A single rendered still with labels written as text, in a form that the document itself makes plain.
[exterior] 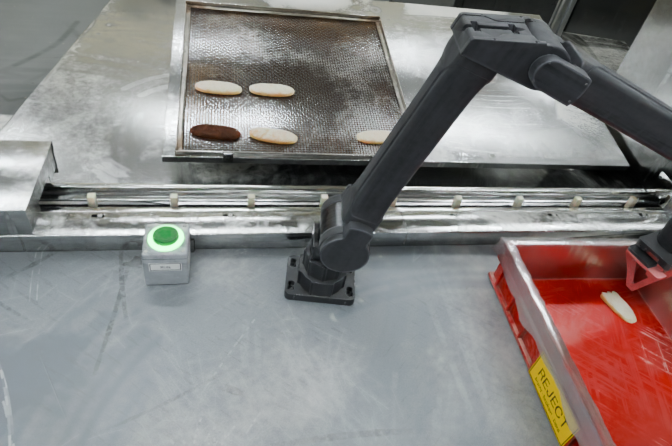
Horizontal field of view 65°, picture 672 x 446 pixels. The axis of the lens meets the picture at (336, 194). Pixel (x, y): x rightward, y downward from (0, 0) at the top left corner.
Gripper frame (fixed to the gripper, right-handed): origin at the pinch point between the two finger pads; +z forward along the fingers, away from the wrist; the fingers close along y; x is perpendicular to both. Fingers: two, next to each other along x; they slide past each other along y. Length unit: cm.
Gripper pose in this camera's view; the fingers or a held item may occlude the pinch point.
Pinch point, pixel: (646, 279)
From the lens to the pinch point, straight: 108.8
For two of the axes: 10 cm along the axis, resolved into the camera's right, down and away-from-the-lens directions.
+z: -1.3, 7.4, 6.6
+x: -4.0, -6.5, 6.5
